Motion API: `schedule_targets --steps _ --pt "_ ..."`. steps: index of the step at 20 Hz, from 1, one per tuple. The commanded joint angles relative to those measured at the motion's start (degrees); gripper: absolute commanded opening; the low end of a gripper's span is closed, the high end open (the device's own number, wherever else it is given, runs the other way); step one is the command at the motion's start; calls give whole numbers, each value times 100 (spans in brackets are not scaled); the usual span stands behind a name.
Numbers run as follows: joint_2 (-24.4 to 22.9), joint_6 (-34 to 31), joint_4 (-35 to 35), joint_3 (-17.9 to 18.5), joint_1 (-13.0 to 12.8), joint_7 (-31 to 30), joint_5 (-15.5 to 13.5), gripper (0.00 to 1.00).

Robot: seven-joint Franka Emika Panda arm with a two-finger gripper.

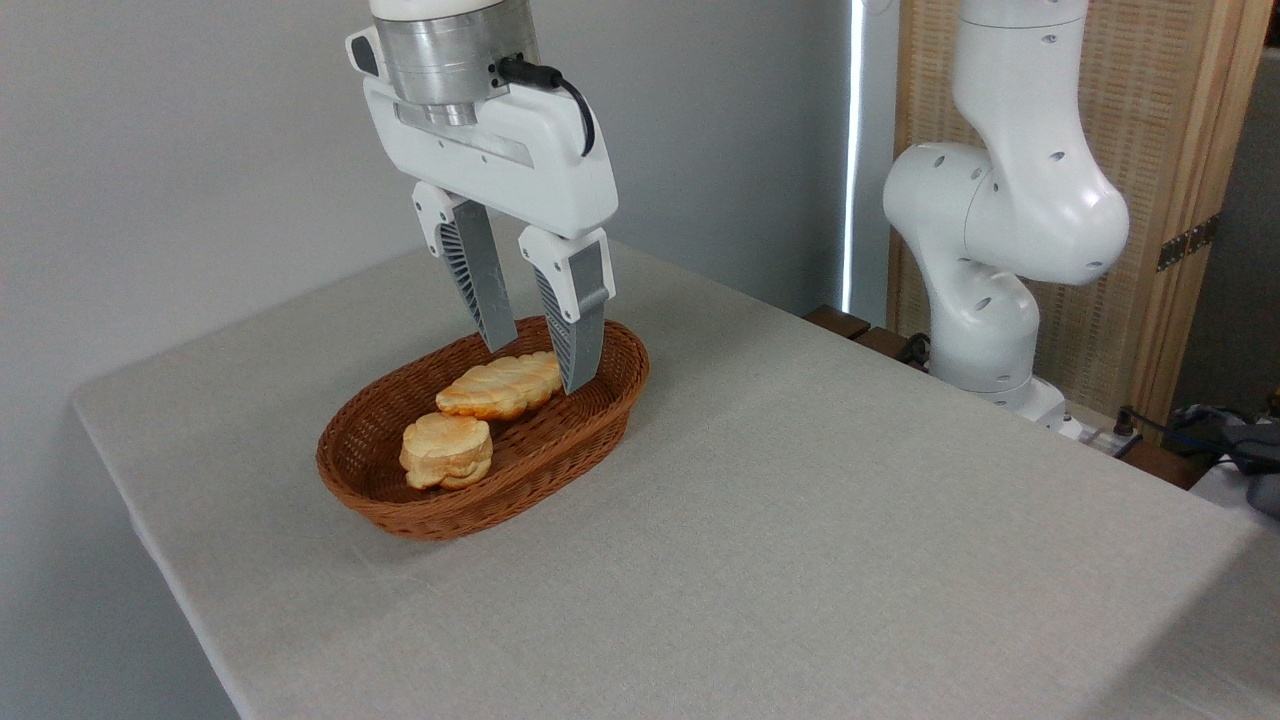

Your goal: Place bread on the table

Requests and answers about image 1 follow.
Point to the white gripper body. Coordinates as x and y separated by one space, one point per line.
520 170

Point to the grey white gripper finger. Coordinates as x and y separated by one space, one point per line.
578 320
478 270

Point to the long braided bread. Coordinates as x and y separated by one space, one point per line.
500 388

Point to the round flower-shaped bread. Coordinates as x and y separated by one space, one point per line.
446 450

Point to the brown wicker basket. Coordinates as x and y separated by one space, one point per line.
560 470

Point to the dark brown wooden bench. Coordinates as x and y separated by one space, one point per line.
836 322

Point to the grey tablecloth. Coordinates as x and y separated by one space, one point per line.
760 520

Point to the white power strip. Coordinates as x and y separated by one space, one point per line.
1098 432

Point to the metal screen hinge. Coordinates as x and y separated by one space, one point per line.
1188 243

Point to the grey blue bag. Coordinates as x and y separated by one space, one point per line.
1245 450

